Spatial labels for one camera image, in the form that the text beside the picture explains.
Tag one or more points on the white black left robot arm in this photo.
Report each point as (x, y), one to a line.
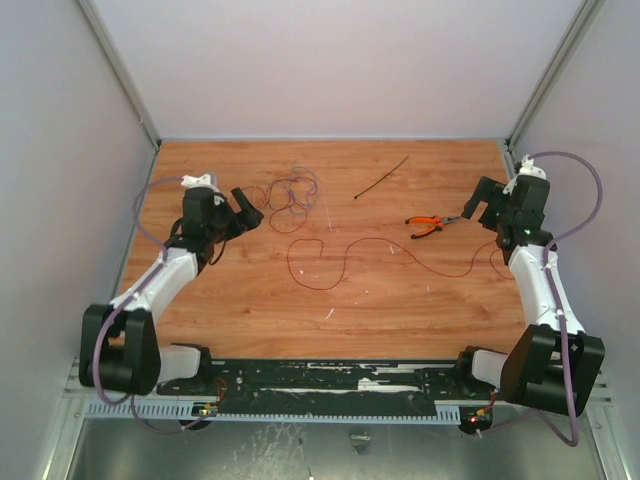
(119, 347)

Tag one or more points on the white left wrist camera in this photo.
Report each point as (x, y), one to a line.
(207, 180)

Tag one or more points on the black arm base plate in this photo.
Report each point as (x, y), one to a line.
(332, 388)

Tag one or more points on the black zip tie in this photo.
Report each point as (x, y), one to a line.
(382, 178)

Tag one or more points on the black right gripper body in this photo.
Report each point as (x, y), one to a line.
(489, 203)

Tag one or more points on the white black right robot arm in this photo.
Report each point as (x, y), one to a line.
(554, 365)

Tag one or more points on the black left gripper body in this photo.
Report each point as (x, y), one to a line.
(226, 223)

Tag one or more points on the orange black needle-nose pliers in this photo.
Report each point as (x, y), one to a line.
(434, 224)

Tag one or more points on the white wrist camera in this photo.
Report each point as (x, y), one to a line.
(207, 180)
(527, 168)

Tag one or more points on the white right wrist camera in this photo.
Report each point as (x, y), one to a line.
(527, 168)

